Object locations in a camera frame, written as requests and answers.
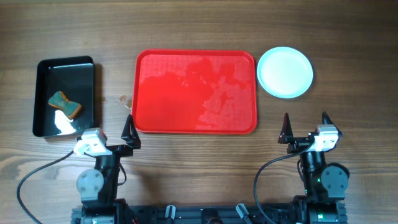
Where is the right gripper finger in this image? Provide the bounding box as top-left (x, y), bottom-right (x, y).
top-left (322, 111), bottom-right (342, 137)
top-left (278, 113), bottom-right (294, 144)

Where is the light blue plate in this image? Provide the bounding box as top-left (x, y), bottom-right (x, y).
top-left (257, 47), bottom-right (314, 99)

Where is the orange and green sponge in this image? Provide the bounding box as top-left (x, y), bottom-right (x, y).
top-left (48, 91), bottom-right (82, 119)

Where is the red serving tray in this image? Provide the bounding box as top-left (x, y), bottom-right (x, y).
top-left (131, 49), bottom-right (257, 134)

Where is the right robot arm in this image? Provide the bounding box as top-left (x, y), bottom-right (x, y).
top-left (278, 112), bottom-right (350, 223)

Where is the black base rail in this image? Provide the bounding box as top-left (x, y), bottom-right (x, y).
top-left (71, 203), bottom-right (348, 224)

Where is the black water tray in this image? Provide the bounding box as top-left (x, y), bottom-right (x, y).
top-left (32, 56), bottom-right (95, 138)

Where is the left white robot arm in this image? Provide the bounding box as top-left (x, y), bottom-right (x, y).
top-left (71, 115), bottom-right (141, 224)

